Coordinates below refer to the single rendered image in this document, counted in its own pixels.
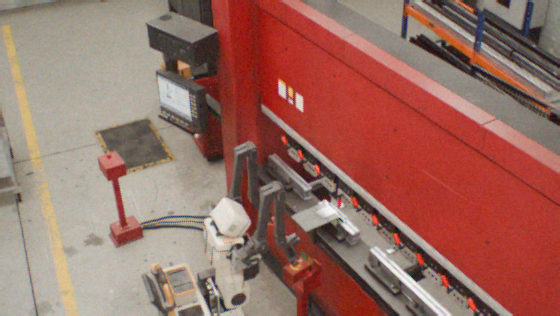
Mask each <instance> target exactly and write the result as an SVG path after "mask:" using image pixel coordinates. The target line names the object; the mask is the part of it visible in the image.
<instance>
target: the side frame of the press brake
mask: <svg viewBox="0 0 560 316"><path fill-rule="evenodd" d="M211 1H212V11H213V23H214V29H216V30H217V31H218V33H217V34H218V43H219V54H220V55H219V57H218V58H216V65H217V76H218V86H219V97H220V108H221V119H222V140H223V151H224V162H225V173H226V183H227V194H229V193H230V189H231V183H232V175H233V167H234V159H235V157H234V153H235V152H233V149H234V148H235V147H237V146H238V145H243V144H244V143H246V142H248V141H249V142H252V143H253V145H255V146H256V148H257V149H258V159H257V166H259V165H262V164H264V163H266V162H268V156H269V155H273V154H274V153H275V154H276V155H277V156H278V157H279V158H280V159H282V160H283V161H284V162H285V163H286V164H287V165H288V167H290V168H292V169H293V170H294V171H295V173H296V174H298V175H299V176H300V177H301V178H303V180H304V181H306V182H307V183H308V184H309V183H310V182H313V181H317V180H319V179H318V177H317V176H315V177H314V176H313V175H312V174H310V173H309V172H308V171H307V170H306V169H305V168H304V167H303V164H302V162H301V161H300V162H297V161H296V160H295V159H293V158H292V157H291V156H290V155H289V154H288V150H286V145H284V143H283V141H282V139H281V137H283V136H284V137H285V138H286V140H287V142H288V132H286V131H285V130H283V129H282V128H281V127H280V126H279V125H278V124H277V123H276V122H273V120H272V119H271V118H270V117H269V116H267V115H266V114H265V113H264V112H263V111H262V107H261V104H262V103H261V84H260V63H259V22H258V7H259V6H257V5H256V4H255V0H211ZM247 192H248V172H247V159H246V157H245V159H244V172H243V179H242V186H241V201H242V202H243V208H244V211H245V213H246V214H247V216H248V218H250V220H251V225H250V226H249V227H248V229H247V230H246V231H245V232H247V233H248V235H249V236H250V238H252V235H253V234H254V232H255V231H256V229H257V228H256V223H255V207H254V205H252V203H251V201H250V200H249V198H248V194H247Z"/></svg>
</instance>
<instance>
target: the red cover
mask: <svg viewBox="0 0 560 316"><path fill-rule="evenodd" d="M255 4H256V5H257V6H259V8H262V9H264V10H265V11H266V12H267V13H269V14H270V15H273V16H274V17H275V18H277V19H279V20H280V21H281V22H284V23H285V24H287V25H288V26H289V27H290V28H292V29H295V31H297V32H298V33H300V34H301V35H302V36H305V37H307V38H308V39H309V40H310V41H312V42H313V43H316V44H317V45H318V46H320V47H321V48H323V49H324V50H325V51H328V52H329V53H331V54H332V55H333V56H335V57H336V58H338V59H340V60H341V61H343V62H344V63H346V65H349V66H351V67H352V68H353V69H354V70H356V71H357V72H360V73H361V74H363V75H364V76H366V77H367V78H368V79H369V80H372V81H374V83H376V84H377V85H379V86H380V87H382V88H384V89H386V90H387V91H389V93H391V94H394V95H395V96H396V97H397V98H399V99H400V100H402V101H403V102H405V103H407V104H408V105H410V107H412V108H414V109H417V111H419V112H420V113H422V114H423V115H424V116H427V117H428V118H430V120H432V121H433V122H435V123H437V124H438V125H440V126H442V127H443V128H444V129H445V130H447V131H450V132H451V133H452V134H453V135H455V136H456V137H458V138H460V139H461V140H463V141H464V142H465V143H467V144H468V145H471V146H472V147H473V148H475V149H476V150H477V151H478V152H481V153H483V154H484V155H485V156H486V157H488V158H489V159H491V160H493V161H494V162H496V163H497V164H498V165H500V166H503V167H504V168H505V169H506V170H508V171H509V172H510V173H513V174H514V175H516V177H518V178H519V179H521V180H523V181H525V182H526V183H528V184H529V185H530V186H531V187H534V188H535V189H536V190H538V191H539V192H541V193H543V194H544V195H546V196H547V197H548V198H550V199H551V200H554V201H555V202H556V203H558V204H559V205H560V156H558V155H557V154H555V153H554V152H551V151H549V150H548V149H547V148H545V147H543V146H542V145H539V144H538V143H536V142H535V141H534V140H532V139H530V138H528V137H526V136H525V135H523V134H522V133H521V132H519V131H516V130H515V129H513V128H512V127H510V126H509V125H507V124H504V123H503V122H502V121H500V120H498V119H497V118H496V117H493V116H491V115H490V114H489V113H487V112H485V111H484V110H481V109H480V108H478V107H477V106H476V105H474V104H472V103H470V102H468V101H466V100H465V99H464V98H462V97H461V96H459V95H457V94H455V93H453V92H452V91H450V90H449V89H448V88H444V87H443V86H442V85H440V84H439V83H437V82H436V81H433V80H431V79H430V78H429V77H427V76H426V75H424V74H423V73H420V72H418V71H416V69H414V68H412V67H411V66H408V65H407V64H405V63H403V62H402V61H401V60H399V59H396V58H395V57H394V56H392V55H390V54H389V53H388V52H386V51H383V50H381V48H379V47H377V46H375V45H374V44H371V43H370V42H368V41H367V40H366V39H364V38H362V37H359V36H358V35H357V34H355V33H353V32H352V31H351V30H348V29H346V28H345V27H344V26H342V25H340V24H339V23H336V22H334V21H333V20H331V19H330V18H329V17H327V16H325V15H323V14H321V13H320V12H318V11H316V9H314V8H311V7H309V6H308V5H307V4H305V3H303V2H302V1H299V0H255Z"/></svg>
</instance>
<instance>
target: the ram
mask: <svg viewBox="0 0 560 316"><path fill-rule="evenodd" d="M258 22H259V63H260V84H261V103H262V105H264V106H265V107H266V108H267V109H269V110H270V111H271V112H272V113H273V114H274V115H276V116H277V117H278V118H279V119H281V121H282V122H284V123H286V124H287V125H288V127H289V128H291V129H292V130H294V131H295V133H297V134H298V135H299V136H300V137H303V139H304V140H305V141H306V142H308V143H309V144H310V145H311V146H312V147H314V148H315V149H316V150H317V152H320V153H321V154H322V155H323V156H325V158H326V159H328V160H329V161H331V162H332V164H333V165H334V166H336V167H338V168H339V170H341V171H342V172H343V173H344V174H346V175H347V176H348V177H349V178H350V179H351V180H353V181H354V182H355V183H356V184H358V185H359V186H360V187H361V188H362V189H364V190H365V191H366V192H367V193H368V194H369V195H370V196H372V197H373V198H375V200H376V201H377V202H378V203H381V204H382V206H383V207H384V208H386V209H387V210H389V212H391V213H392V214H393V215H394V216H395V217H397V218H398V219H399V220H400V221H401V222H402V223H403V224H405V225H406V226H408V227H409V229H410V230H411V231H414V232H415V233H416V235H417V236H419V237H420V238H422V239H423V240H424V241H425V242H426V243H427V244H428V245H430V246H431V247H432V248H433V249H434V250H436V251H437V252H438V253H439V254H441V255H442V256H443V258H446V259H447V260H448V261H449V263H450V264H452V265H454V266H455V267H456V268H457V269H458V270H459V271H461V272H462V273H463V274H464V275H465V276H466V277H467V278H469V279H470V280H471V281H472V282H474V283H475V285H477V286H479V287H480V288H481V290H482V291H485V292H486V293H487V294H488V296H490V297H491V298H493V299H494V300H495V301H496V302H497V303H498V304H500V305H501V306H502V307H503V308H504V309H505V310H507V311H508V312H509V313H510V314H512V315H513V316H560V205H559V204H558V203H556V202H555V201H554V200H551V199H550V198H548V197H547V196H546V195H544V194H543V193H541V192H539V191H538V190H536V189H535V188H534V187H531V186H530V185H529V184H528V183H526V182H525V181H523V180H521V179H519V178H518V177H516V175H514V174H513V173H510V172H509V171H508V170H506V169H505V168H504V167H503V166H500V165H498V164H497V163H496V162H494V161H493V160H491V159H489V158H488V157H486V156H485V155H484V154H483V153H481V152H478V151H477V150H476V149H475V148H473V147H472V146H471V145H468V144H467V143H465V142H464V141H463V140H461V139H460V138H458V137H456V136H455V135H453V134H452V133H451V132H450V131H447V130H445V129H444V128H443V127H442V126H440V125H438V124H437V123H435V122H433V121H432V120H430V118H428V117H427V116H424V115H423V114H422V113H420V112H419V111H417V109H414V108H412V107H410V105H408V104H407V103H405V102H403V101H402V100H400V99H399V98H397V97H396V96H395V95H394V94H391V93H389V91H387V90H386V89H384V88H382V87H380V86H379V85H377V84H376V83H374V81H372V80H369V79H368V78H367V77H366V76H364V75H363V74H361V73H360V72H357V71H356V70H354V69H353V68H352V67H351V66H349V65H346V63H344V62H343V61H341V60H340V59H338V58H336V57H335V56H333V55H332V54H331V53H329V52H328V51H325V50H324V49H323V48H321V47H320V46H318V45H317V44H316V43H313V42H312V41H310V40H309V39H308V38H307V37H305V36H302V35H301V34H300V33H298V32H297V31H295V29H292V28H290V27H289V26H288V25H287V24H285V23H284V22H281V21H280V20H279V19H277V18H275V17H274V16H273V15H270V14H269V13H267V12H266V11H265V10H264V9H262V8H259V7H258ZM279 79H281V81H282V82H283V83H285V84H286V99H285V98H284V97H282V96H281V94H280V93H279ZM288 86H289V87H290V88H292V89H293V98H291V97H290V96H289V95H288ZM295 92H296V93H298V94H300V95H301V96H302V97H303V112H302V111H301V110H300V109H298V108H296V107H295ZM288 97H289V98H290V99H292V100H293V104H291V103H290V102H289V101H288ZM262 111H263V112H264V113H265V114H266V115H267V116H269V117H270V118H271V119H272V120H273V122H276V123H277V124H278V125H279V126H280V127H281V128H282V129H283V130H285V131H286V132H288V134H289V135H290V136H291V137H294V138H295V140H296V141H297V142H299V143H300V144H301V145H303V147H305V148H306V149H307V150H308V151H309V152H311V153H312V154H313V155H314V156H315V157H316V158H317V159H319V160H320V161H321V162H322V163H324V164H325V166H326V167H328V168H330V169H331V170H332V172H333V173H334V174H337V175H338V176H339V178H340V179H342V180H343V181H345V182H346V184H348V185H349V186H350V187H351V188H353V189H354V190H355V191H356V192H357V193H358V194H359V195H360V196H362V197H363V198H364V199H366V200H367V201H368V203H370V204H372V205H373V206H374V207H375V209H376V210H379V211H380V212H381V213H382V215H384V216H385V217H387V218H388V219H389V220H390V221H391V222H392V223H393V224H395V225H396V226H397V227H398V228H399V229H400V230H401V231H403V232H404V233H405V234H406V235H407V236H409V238H411V239H412V240H413V241H415V242H416V244H417V245H419V246H421V247H422V248H423V250H424V251H425V252H428V253H429V255H430V256H431V257H433V258H435V259H436V261H438V262H439V263H440V264H441V265H442V266H444V267H445V268H446V269H447V270H448V271H449V272H451V273H452V274H453V275H454V276H455V277H456V278H458V279H459V280H460V281H461V282H462V283H463V284H464V285H466V286H467V287H468V288H469V289H470V290H471V291H472V292H475V294H476V295H477V296H478V297H479V298H481V299H482V300H483V301H484V302H485V303H487V304H488V305H489V306H490V307H491V308H493V309H494V311H496V312H497V313H499V314H500V316H506V315H505V314H504V313H503V312H502V311H500V310H499V309H498V308H497V307H496V306H494V304H492V303H491V302H489V301H488V299H487V298H485V297H483V296H482V295H481V293H480V292H479V291H476V290H475V288H474V287H472V286H471V285H469V284H468V282H466V281H465V280H464V279H463V278H462V277H460V276H459V275H458V274H457V273H456V272H454V271H453V270H452V269H451V268H450V267H449V266H448V265H446V264H445V263H443V261H442V260H441V259H440V258H437V257H436V255H435V254H434V253H433V252H430V251H429V249H428V248H426V247H425V246H424V245H423V244H422V243H420V242H419V241H418V240H417V239H416V238H414V237H413V236H412V235H411V234H410V233H409V232H408V231H406V230H405V229H404V228H402V226H401V225H400V224H397V223H396V222H395V220H394V219H393V218H391V217H389V215H388V214H387V213H385V212H384V211H383V210H382V209H380V208H379V207H378V206H377V205H376V204H375V203H373V202H372V201H371V200H370V199H369V198H368V197H367V196H365V195H364V194H362V193H361V192H360V190H359V189H358V188H355V187H354V186H353V184H351V183H350V182H349V181H347V180H346V179H345V178H344V177H343V176H342V175H341V174H339V173H338V172H337V171H336V170H335V169H333V168H332V167H331V166H330V165H329V164H327V163H326V162H325V160H324V159H321V158H320V157H319V156H318V155H317V154H316V153H315V152H313V151H312V150H311V149H310V148H309V147H308V146H307V145H304V144H303V142H302V141H301V140H300V139H298V138H297V137H295V135H294V134H292V133H291V132H290V131H289V130H287V129H286V128H285V127H284V126H283V125H282V124H281V123H280V122H278V121H277V120H276V119H274V118H273V116H272V115H269V114H268V113H267V112H266V110H265V109H263V108H262Z"/></svg>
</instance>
